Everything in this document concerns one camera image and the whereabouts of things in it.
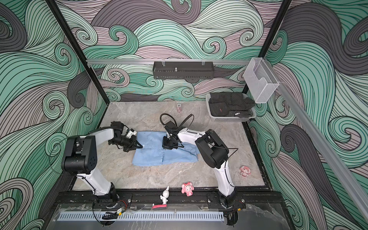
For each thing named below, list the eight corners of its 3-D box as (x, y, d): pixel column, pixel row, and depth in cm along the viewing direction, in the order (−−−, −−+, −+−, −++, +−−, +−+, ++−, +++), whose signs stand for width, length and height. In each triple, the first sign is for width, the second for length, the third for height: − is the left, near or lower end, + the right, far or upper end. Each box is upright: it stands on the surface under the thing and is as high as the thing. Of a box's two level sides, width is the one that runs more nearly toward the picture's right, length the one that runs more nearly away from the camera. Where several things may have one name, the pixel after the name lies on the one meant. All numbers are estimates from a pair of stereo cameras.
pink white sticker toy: (241, 177, 83) (243, 175, 80) (238, 167, 87) (240, 165, 84) (249, 177, 83) (252, 175, 80) (246, 167, 87) (249, 165, 84)
